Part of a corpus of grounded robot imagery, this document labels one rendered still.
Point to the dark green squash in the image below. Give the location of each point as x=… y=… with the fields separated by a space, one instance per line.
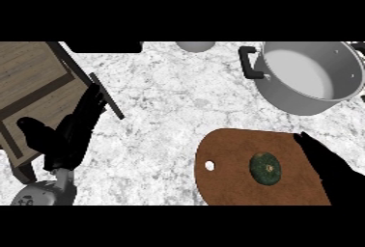
x=265 y=168

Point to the brown wooden cabinet door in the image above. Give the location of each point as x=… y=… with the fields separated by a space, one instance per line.
x=36 y=96

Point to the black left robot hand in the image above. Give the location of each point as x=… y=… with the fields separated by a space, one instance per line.
x=72 y=141

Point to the grey round bowl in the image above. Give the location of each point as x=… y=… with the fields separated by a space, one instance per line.
x=196 y=46

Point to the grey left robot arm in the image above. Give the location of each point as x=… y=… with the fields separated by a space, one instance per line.
x=45 y=193

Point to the black appliance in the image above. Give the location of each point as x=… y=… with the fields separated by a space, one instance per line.
x=104 y=46

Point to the brown wooden cutting board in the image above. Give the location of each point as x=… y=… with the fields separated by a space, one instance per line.
x=256 y=167

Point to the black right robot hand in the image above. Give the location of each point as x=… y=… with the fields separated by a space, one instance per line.
x=335 y=173

